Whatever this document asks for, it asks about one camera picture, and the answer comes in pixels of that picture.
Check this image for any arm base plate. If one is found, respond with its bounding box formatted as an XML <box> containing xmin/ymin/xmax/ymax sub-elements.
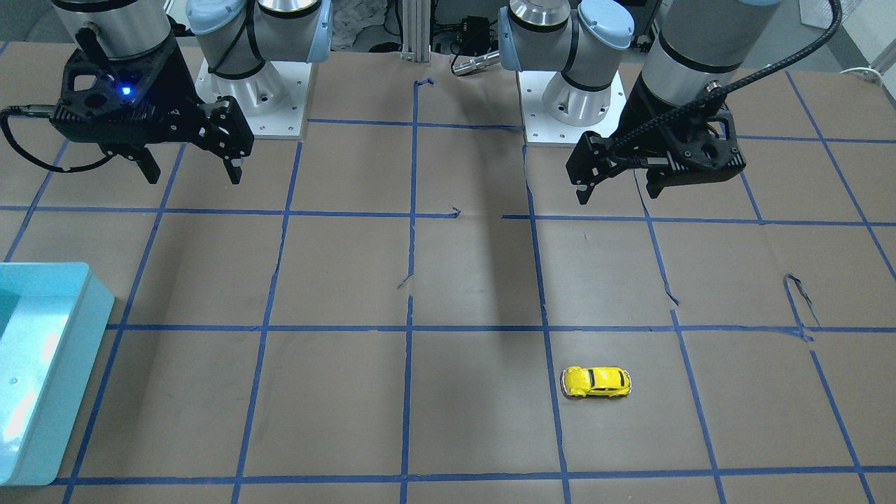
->
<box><xmin>517</xmin><ymin>71</ymin><xmax>627</xmax><ymax>147</ymax></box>
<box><xmin>195</xmin><ymin>60</ymin><xmax>316</xmax><ymax>141</ymax></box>

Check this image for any yellow beetle toy car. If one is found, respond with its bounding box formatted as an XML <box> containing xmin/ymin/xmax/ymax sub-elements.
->
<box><xmin>560</xmin><ymin>366</ymin><xmax>631</xmax><ymax>398</ymax></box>

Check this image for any light blue plastic bin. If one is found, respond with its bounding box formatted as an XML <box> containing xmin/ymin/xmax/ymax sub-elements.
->
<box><xmin>1</xmin><ymin>262</ymin><xmax>115</xmax><ymax>486</ymax></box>

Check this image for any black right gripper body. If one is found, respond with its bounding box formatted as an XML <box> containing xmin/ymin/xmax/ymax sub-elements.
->
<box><xmin>50</xmin><ymin>32</ymin><xmax>255</xmax><ymax>159</ymax></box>

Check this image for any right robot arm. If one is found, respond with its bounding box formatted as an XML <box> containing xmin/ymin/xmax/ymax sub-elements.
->
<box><xmin>49</xmin><ymin>1</ymin><xmax>333</xmax><ymax>184</ymax></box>

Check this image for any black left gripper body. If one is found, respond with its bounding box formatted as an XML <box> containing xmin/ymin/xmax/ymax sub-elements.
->
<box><xmin>566</xmin><ymin>76</ymin><xmax>746</xmax><ymax>190</ymax></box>

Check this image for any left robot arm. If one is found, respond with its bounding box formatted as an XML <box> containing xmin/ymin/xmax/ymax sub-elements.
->
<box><xmin>497</xmin><ymin>1</ymin><xmax>780</xmax><ymax>204</ymax></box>

